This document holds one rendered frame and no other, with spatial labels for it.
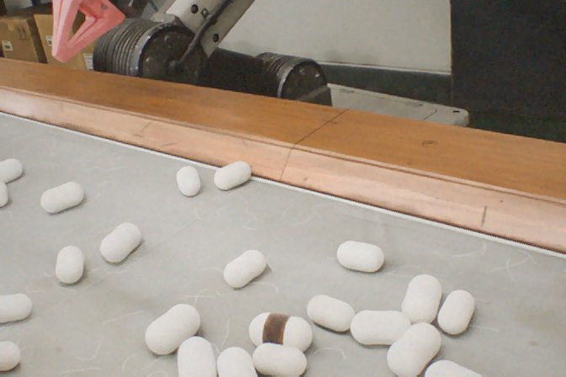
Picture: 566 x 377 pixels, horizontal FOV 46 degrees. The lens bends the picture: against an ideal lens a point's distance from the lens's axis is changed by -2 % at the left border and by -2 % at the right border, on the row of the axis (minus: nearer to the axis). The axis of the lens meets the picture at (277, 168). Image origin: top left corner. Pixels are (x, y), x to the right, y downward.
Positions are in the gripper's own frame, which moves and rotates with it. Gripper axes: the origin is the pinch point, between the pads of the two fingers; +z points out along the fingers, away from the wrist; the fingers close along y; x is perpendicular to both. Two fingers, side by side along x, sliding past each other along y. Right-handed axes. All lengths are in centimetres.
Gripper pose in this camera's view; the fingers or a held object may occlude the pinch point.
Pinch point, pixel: (61, 52)
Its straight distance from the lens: 71.0
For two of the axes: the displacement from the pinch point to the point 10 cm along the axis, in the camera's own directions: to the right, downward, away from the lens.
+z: -3.9, 9.0, -1.9
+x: 5.2, 3.9, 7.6
